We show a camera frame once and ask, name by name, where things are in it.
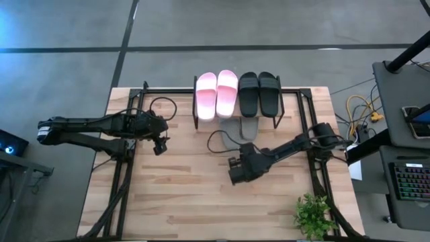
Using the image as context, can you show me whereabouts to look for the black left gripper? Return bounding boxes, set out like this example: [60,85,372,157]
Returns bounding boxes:
[134,112,169,156]

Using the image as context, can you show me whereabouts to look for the yellow power cable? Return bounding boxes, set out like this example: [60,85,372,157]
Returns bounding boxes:
[345,94,385,137]

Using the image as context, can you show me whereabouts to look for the grey slide sandal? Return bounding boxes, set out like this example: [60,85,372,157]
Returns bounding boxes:
[219,116,252,151]
[239,116,260,141]

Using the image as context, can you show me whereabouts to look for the black slide sandal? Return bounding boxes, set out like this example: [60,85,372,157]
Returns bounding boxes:
[238,71,261,118]
[257,71,281,118]

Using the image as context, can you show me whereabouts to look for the black beam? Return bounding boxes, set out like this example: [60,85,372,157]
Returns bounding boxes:
[345,128,393,166]

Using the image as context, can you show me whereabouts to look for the black device with blue light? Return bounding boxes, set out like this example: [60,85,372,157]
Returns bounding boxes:
[0,128,30,158]

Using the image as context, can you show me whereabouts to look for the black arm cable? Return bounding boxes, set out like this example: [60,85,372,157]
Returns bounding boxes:
[206,129,258,155]
[148,96,178,122]

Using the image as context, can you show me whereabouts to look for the white paper sheet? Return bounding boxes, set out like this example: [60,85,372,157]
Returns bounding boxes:
[347,143,363,182]

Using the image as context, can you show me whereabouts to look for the black round pole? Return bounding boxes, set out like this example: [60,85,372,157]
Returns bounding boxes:
[385,29,430,73]

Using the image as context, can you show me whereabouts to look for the smartphone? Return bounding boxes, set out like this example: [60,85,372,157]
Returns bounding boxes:
[401,105,430,140]

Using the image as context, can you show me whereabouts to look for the small green plant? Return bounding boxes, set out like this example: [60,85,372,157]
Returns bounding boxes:
[293,192,333,241]

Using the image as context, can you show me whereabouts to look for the black metal table frame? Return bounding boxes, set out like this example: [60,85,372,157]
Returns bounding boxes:
[79,80,369,242]

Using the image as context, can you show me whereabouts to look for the black power strip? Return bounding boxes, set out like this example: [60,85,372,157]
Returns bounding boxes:
[355,123,371,145]

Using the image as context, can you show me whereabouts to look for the black-framed wooden shoe shelf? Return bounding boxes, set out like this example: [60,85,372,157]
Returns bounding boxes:
[191,75,286,130]

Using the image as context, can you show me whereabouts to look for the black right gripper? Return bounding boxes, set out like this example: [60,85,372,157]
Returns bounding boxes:
[228,143,271,186]

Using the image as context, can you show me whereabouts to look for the backlit black keyboard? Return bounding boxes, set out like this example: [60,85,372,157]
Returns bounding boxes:
[388,162,430,203]

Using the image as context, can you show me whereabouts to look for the pink slide sandal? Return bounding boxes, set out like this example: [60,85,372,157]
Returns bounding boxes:
[215,69,240,119]
[195,72,218,122]

